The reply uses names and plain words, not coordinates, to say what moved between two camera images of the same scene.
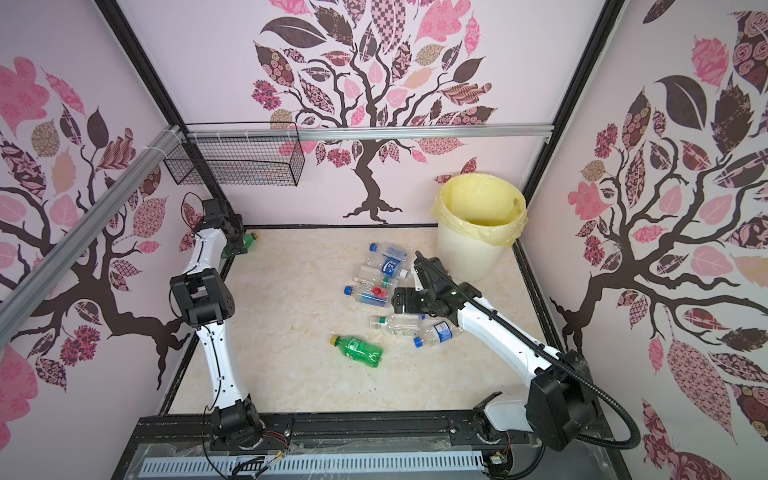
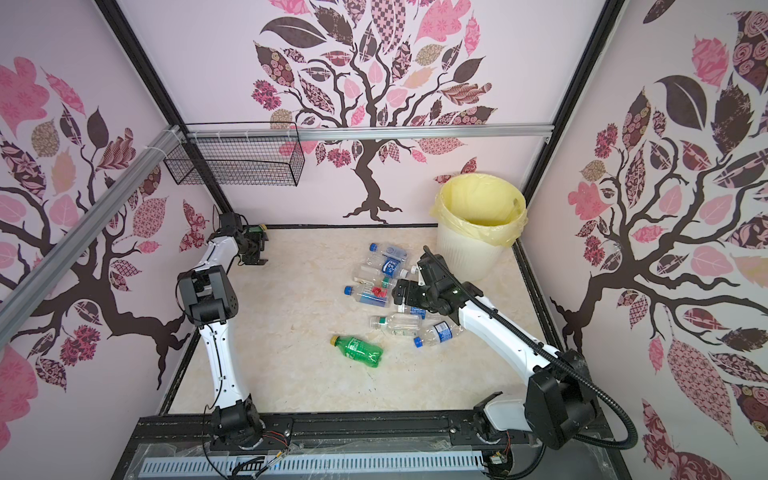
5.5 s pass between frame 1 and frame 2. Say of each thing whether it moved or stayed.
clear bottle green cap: stayed
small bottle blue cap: stayed
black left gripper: moved
